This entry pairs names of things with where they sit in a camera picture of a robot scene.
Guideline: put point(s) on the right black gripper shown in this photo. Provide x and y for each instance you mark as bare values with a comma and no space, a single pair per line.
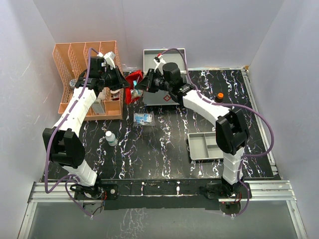
145,84

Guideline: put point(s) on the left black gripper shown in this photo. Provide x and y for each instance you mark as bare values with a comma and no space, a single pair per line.
121,82

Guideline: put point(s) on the red first aid pouch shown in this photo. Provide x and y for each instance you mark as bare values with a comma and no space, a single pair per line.
129,79

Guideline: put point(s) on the cotton swab packet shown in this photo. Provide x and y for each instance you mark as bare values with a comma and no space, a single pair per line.
135,94

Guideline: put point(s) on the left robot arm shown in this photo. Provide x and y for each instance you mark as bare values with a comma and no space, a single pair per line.
62,143

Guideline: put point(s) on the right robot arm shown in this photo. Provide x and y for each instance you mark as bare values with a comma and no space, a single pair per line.
231,131

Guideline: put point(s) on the silver metal medicine case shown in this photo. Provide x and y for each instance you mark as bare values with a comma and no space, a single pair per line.
161,98

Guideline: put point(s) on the white oval card package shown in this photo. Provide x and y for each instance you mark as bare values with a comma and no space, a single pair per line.
115,95

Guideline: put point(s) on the blue bandage packet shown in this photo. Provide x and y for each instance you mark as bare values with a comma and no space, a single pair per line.
146,119

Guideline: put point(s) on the grey stationery box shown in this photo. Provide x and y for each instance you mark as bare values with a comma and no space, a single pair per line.
98,107

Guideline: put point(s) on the round blue white tin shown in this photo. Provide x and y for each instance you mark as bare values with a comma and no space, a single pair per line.
72,83

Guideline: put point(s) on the clear bottle white cap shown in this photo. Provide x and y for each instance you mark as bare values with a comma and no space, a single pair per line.
111,138

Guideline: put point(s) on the orange plastic file organizer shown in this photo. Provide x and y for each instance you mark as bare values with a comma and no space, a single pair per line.
71,60

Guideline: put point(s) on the brown bottle orange cap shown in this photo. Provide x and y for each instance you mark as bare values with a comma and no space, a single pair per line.
219,98

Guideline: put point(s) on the grey plastic tray insert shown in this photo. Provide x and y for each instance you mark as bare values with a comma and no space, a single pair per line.
203,147

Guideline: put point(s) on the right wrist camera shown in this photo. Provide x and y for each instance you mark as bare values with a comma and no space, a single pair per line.
159,62

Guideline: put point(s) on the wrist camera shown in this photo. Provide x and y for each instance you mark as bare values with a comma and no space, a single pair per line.
109,58
159,62

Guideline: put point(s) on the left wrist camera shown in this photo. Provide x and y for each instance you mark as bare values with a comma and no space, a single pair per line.
109,58

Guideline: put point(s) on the aluminium frame rail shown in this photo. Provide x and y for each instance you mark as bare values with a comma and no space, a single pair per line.
173,209

